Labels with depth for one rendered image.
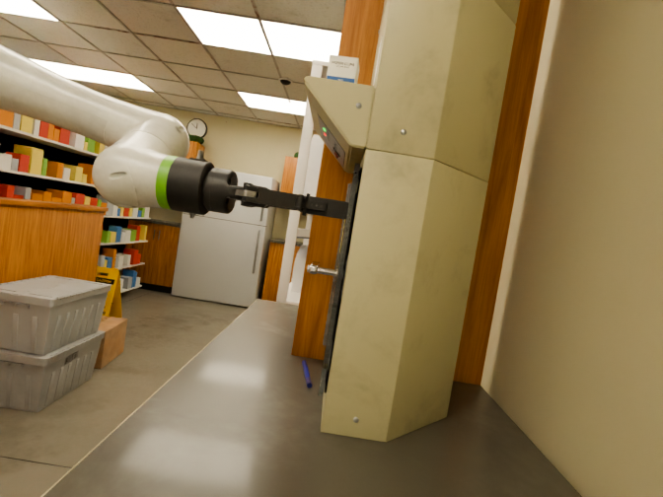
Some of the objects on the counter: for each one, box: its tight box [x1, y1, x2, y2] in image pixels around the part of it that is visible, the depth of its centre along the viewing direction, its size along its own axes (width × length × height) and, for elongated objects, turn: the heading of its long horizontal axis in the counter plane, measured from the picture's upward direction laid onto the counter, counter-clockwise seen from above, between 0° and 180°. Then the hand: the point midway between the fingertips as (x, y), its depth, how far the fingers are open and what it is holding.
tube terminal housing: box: [321, 0, 516, 442], centre depth 82 cm, size 25×32×77 cm
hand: (327, 207), depth 71 cm, fingers closed
